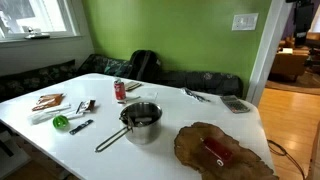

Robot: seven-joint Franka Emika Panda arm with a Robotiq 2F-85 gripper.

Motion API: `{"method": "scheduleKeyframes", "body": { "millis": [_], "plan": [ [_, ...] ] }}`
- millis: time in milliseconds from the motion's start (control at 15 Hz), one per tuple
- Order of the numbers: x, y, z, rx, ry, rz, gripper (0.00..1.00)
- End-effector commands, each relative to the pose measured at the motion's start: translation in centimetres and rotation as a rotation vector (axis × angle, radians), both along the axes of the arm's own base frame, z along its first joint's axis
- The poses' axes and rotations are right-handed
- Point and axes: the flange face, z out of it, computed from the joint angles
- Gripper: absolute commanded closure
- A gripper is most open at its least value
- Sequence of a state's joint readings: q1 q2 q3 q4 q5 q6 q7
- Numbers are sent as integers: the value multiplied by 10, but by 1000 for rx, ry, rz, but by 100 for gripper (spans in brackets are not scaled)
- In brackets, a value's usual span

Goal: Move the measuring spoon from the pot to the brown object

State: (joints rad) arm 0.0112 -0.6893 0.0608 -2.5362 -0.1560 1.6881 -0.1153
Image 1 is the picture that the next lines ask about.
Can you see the white light switch plate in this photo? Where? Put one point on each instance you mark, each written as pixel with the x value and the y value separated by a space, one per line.
pixel 245 22

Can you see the dark floral bench cushion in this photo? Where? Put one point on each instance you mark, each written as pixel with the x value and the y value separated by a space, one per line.
pixel 216 83

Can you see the brown wooden slab tray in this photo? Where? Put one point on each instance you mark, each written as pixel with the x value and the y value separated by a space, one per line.
pixel 245 164

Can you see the grey calculator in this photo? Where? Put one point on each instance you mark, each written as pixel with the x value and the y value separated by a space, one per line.
pixel 234 104

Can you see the brown armchair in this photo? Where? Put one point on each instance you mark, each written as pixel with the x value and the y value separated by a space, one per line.
pixel 291 60

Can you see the stainless steel pot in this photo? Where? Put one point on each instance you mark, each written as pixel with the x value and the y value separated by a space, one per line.
pixel 137 135

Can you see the white object on windowsill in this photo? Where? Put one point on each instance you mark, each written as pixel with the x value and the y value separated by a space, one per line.
pixel 32 34

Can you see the white plastic wrapped pack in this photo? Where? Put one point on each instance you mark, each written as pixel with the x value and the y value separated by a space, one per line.
pixel 50 113

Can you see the measuring spoon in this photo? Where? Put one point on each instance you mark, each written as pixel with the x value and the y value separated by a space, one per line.
pixel 136 121

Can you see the small notepad booklet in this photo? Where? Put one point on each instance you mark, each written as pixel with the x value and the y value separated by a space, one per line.
pixel 131 85

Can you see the red soda can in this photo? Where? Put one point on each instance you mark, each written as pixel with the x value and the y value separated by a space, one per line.
pixel 119 88

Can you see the black backpack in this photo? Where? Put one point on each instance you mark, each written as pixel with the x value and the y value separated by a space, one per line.
pixel 144 65

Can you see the red rectangular block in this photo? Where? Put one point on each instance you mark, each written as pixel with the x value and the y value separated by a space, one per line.
pixel 222 154

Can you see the green round ball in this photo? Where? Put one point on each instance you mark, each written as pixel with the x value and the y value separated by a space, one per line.
pixel 60 121

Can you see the orange snack packet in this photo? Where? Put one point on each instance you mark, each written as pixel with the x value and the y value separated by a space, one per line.
pixel 47 101

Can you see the brown white snack wrapper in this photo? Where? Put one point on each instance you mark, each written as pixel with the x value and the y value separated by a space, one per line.
pixel 85 106

